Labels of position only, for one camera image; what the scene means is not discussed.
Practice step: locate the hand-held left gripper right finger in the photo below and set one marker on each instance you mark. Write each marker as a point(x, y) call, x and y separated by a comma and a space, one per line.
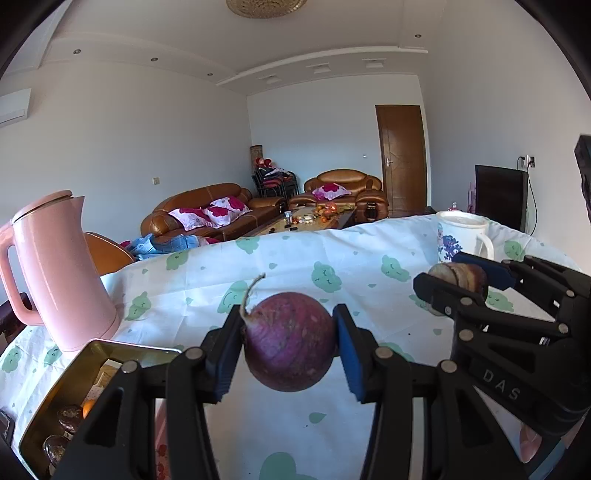
point(348, 355)

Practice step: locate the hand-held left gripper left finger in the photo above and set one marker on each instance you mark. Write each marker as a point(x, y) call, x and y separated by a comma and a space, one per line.
point(231, 355)

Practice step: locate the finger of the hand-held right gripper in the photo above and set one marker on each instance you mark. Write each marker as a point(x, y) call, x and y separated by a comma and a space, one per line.
point(443, 295)
point(489, 273)

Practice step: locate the purple round radish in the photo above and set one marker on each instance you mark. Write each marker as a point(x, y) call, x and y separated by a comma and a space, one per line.
point(288, 341)

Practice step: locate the large orange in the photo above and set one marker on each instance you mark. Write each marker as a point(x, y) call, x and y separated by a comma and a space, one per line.
point(88, 407)

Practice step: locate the pink tin box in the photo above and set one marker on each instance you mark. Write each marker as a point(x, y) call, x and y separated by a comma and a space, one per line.
point(55, 401)

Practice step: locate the person's right hand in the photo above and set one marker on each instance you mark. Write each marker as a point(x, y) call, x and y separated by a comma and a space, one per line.
point(530, 443)

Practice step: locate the white mug with blue print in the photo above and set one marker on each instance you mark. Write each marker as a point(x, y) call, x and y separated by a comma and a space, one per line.
point(461, 230)

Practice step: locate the black television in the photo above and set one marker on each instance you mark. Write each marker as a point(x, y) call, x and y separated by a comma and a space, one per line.
point(501, 196)

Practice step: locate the cloud print tablecloth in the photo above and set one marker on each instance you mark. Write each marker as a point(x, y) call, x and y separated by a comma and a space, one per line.
point(300, 258)

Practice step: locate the blue plaid cloth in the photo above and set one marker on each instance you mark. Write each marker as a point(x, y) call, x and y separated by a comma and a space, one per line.
point(171, 244)

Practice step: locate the printed paper leaflet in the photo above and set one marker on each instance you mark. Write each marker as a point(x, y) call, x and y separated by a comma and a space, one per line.
point(104, 374)

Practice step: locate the wooden coffee table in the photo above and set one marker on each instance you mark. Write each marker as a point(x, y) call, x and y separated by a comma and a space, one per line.
point(277, 226)

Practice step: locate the brown wooden door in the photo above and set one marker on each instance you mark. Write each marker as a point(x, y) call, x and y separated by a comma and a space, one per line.
point(401, 157)

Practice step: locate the brown leather armchair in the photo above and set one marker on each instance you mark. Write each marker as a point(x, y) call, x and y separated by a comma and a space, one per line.
point(351, 177)

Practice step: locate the small floral pillow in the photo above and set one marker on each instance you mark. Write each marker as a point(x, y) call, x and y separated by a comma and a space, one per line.
point(330, 191)

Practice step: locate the wooden chair back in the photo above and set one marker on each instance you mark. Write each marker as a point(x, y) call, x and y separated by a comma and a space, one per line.
point(108, 254)

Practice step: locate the brown leather sofa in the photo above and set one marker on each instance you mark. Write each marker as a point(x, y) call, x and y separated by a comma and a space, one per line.
point(194, 194)

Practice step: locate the stacked black chairs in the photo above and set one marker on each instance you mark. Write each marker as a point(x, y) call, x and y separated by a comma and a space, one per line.
point(274, 182)

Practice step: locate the pink electric kettle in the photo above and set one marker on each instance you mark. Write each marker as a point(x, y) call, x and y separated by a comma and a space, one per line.
point(60, 277)

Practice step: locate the tall patterned vase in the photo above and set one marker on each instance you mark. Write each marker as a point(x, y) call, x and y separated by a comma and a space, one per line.
point(256, 154)

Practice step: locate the purple covered stool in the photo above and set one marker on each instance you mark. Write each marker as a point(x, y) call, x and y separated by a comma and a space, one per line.
point(11, 321)

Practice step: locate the small black device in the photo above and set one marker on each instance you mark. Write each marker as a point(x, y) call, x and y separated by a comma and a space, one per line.
point(4, 431)

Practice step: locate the white air conditioner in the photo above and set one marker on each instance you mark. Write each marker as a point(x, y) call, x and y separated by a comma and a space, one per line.
point(14, 108)

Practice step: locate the golden ceiling lamp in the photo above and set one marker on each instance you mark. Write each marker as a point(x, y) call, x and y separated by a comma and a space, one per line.
point(265, 7)

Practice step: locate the wall power socket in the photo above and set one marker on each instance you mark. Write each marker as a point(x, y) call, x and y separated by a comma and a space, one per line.
point(528, 161)

